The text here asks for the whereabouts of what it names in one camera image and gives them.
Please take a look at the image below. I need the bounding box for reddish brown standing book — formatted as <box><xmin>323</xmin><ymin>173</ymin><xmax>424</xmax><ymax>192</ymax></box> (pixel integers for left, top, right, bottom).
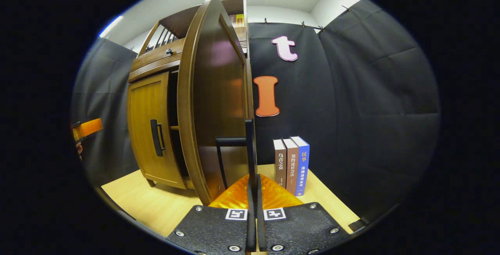
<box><xmin>282</xmin><ymin>138</ymin><xmax>300</xmax><ymax>196</ymax></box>

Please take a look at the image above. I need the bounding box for wooden cabinet drawer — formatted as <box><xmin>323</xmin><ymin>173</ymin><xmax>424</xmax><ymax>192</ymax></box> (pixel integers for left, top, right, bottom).
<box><xmin>128</xmin><ymin>27</ymin><xmax>249</xmax><ymax>83</ymax></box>

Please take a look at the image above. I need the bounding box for wooden double-door shoe cabinet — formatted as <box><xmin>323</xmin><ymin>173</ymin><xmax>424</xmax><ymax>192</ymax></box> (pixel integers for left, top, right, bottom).
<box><xmin>127</xmin><ymin>0</ymin><xmax>251</xmax><ymax>190</ymax></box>

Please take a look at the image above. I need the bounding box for grey brown standing book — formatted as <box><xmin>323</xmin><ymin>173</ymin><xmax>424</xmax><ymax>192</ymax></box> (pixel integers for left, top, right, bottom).
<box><xmin>273</xmin><ymin>139</ymin><xmax>288</xmax><ymax>187</ymax></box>

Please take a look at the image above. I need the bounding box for small ceiling light panel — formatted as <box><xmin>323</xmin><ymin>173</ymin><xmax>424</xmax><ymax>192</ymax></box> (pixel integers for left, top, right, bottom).
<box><xmin>99</xmin><ymin>15</ymin><xmax>124</xmax><ymax>38</ymax></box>

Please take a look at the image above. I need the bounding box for black backdrop cloth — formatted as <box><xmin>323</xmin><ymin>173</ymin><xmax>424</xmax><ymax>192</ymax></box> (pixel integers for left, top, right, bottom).
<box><xmin>70</xmin><ymin>0</ymin><xmax>442</xmax><ymax>225</ymax></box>

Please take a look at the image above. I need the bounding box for blue standing book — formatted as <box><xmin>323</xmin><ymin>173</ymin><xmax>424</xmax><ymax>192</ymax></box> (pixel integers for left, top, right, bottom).
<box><xmin>291</xmin><ymin>136</ymin><xmax>311</xmax><ymax>197</ymax></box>

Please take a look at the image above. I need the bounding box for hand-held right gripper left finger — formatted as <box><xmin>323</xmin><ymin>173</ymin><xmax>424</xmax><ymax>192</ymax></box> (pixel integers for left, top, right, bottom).
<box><xmin>166</xmin><ymin>174</ymin><xmax>257</xmax><ymax>255</ymax></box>

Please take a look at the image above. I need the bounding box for wooden shoe cabinet door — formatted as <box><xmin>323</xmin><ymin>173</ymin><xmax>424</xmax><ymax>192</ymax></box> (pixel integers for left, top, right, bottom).
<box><xmin>127</xmin><ymin>71</ymin><xmax>188</xmax><ymax>190</ymax></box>
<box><xmin>177</xmin><ymin>0</ymin><xmax>257</xmax><ymax>206</ymax></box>

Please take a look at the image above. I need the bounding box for black door handle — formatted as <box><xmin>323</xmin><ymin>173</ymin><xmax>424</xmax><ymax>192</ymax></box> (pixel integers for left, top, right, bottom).
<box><xmin>216</xmin><ymin>119</ymin><xmax>257</xmax><ymax>191</ymax></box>
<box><xmin>150</xmin><ymin>119</ymin><xmax>166</xmax><ymax>157</ymax></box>

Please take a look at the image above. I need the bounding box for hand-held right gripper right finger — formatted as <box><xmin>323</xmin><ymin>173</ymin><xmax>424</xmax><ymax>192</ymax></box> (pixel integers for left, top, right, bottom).
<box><xmin>257</xmin><ymin>174</ymin><xmax>350</xmax><ymax>255</ymax></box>

